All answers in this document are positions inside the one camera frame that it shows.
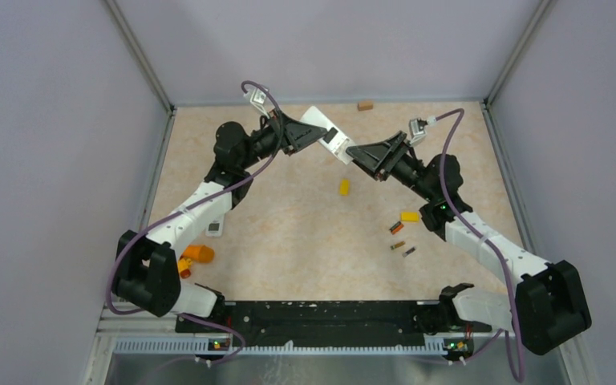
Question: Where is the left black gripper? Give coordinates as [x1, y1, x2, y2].
[239, 107, 327, 170]

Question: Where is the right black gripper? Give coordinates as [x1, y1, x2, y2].
[346, 132, 436, 202]

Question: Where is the white remote control back up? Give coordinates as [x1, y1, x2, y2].
[299, 106, 355, 165]

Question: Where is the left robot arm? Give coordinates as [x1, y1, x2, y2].
[107, 110, 328, 332]

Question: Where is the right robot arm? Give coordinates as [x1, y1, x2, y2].
[345, 132, 592, 355]

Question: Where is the white remote with buttons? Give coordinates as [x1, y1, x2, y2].
[205, 215, 225, 237]

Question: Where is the yellow block centre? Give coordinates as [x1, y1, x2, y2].
[338, 179, 351, 197]

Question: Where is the yellow block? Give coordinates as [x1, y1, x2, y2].
[400, 212, 420, 222]
[338, 179, 351, 197]

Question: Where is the brown wooden block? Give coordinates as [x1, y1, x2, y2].
[357, 100, 374, 111]

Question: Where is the yellow block right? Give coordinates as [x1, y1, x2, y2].
[400, 212, 420, 222]

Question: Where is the green orange battery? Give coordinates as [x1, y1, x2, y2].
[389, 221, 404, 234]

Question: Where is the dark small battery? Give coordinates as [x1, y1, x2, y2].
[402, 247, 416, 257]

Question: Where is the orange cone toy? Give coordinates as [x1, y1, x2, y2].
[181, 245, 215, 264]

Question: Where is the yellow toy car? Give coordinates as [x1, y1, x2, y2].
[177, 257, 193, 279]

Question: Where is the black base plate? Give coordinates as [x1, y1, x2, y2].
[175, 300, 492, 352]

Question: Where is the left aluminium frame post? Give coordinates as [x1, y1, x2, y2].
[102, 0, 175, 114]

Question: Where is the aluminium frame post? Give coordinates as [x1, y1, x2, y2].
[102, 0, 175, 114]
[484, 0, 557, 107]

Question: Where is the right aluminium frame post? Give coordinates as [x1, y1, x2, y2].
[484, 0, 557, 107]

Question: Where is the white cable duct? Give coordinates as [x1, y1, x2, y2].
[113, 337, 469, 357]

